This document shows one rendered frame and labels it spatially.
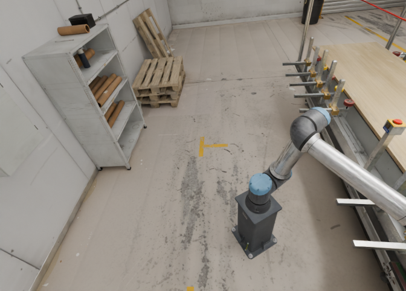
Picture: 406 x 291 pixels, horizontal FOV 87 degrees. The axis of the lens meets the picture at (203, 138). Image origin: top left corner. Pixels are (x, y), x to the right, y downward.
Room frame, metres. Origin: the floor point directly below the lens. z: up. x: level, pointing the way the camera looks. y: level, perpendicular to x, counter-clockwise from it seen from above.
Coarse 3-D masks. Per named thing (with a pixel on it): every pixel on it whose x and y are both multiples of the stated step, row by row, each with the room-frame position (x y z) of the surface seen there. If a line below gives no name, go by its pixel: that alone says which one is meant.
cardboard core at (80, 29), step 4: (84, 24) 2.47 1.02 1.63; (60, 28) 2.48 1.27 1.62; (64, 28) 2.47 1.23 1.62; (68, 28) 2.46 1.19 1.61; (72, 28) 2.45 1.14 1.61; (76, 28) 2.45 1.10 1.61; (80, 28) 2.44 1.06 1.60; (84, 28) 2.43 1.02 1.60; (88, 28) 2.50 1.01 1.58; (60, 32) 2.47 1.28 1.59; (64, 32) 2.46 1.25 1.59; (68, 32) 2.46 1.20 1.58; (72, 32) 2.45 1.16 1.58; (76, 32) 2.45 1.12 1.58; (80, 32) 2.44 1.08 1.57; (84, 32) 2.44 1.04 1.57; (88, 32) 2.46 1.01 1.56
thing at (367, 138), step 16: (352, 112) 1.56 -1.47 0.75; (352, 128) 1.46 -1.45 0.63; (368, 128) 1.27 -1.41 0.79; (368, 144) 1.18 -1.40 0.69; (384, 160) 0.96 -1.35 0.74; (384, 176) 0.88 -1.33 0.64; (400, 176) 0.79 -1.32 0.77; (352, 192) 1.05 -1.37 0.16; (368, 224) 0.73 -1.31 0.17; (368, 240) 0.65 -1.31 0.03; (384, 256) 0.48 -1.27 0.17; (400, 288) 0.28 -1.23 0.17
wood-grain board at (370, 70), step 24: (312, 48) 2.86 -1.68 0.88; (336, 48) 2.70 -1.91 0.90; (360, 48) 2.60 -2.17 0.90; (384, 48) 2.50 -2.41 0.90; (336, 72) 2.08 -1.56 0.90; (360, 72) 2.01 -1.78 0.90; (384, 72) 1.94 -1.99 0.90; (360, 96) 1.59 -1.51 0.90; (384, 96) 1.54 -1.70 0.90; (384, 120) 1.23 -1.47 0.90
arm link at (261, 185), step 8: (256, 176) 0.89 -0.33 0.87; (264, 176) 0.87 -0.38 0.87; (256, 184) 0.82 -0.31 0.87; (264, 184) 0.81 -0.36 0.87; (272, 184) 0.83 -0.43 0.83; (248, 192) 0.85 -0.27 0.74; (256, 192) 0.78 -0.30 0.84; (264, 192) 0.77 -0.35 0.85; (272, 192) 0.80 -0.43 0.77; (256, 200) 0.78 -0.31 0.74; (264, 200) 0.77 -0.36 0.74
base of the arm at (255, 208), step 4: (248, 200) 0.83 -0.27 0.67; (268, 200) 0.80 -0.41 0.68; (248, 204) 0.81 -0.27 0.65; (252, 204) 0.79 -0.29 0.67; (256, 204) 0.78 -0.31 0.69; (264, 204) 0.77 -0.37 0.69; (268, 204) 0.78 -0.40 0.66; (248, 208) 0.80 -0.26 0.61; (252, 208) 0.78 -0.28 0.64; (256, 208) 0.77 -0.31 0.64; (260, 208) 0.76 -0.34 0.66; (264, 208) 0.76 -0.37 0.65; (268, 208) 0.77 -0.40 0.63; (256, 212) 0.75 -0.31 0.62; (260, 212) 0.75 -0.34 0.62; (264, 212) 0.75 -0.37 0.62
